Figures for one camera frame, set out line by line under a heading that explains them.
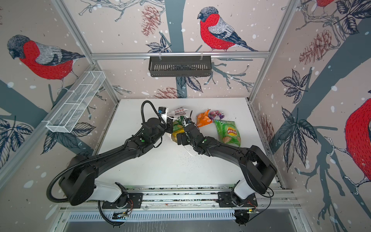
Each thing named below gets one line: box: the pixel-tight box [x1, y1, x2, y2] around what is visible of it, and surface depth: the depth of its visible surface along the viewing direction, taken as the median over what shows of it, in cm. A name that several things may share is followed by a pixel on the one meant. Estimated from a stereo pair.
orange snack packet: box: [196, 109, 213, 128], surface depth 102 cm
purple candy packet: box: [208, 110, 225, 122], surface depth 105 cm
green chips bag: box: [214, 119, 242, 147], surface depth 94 cm
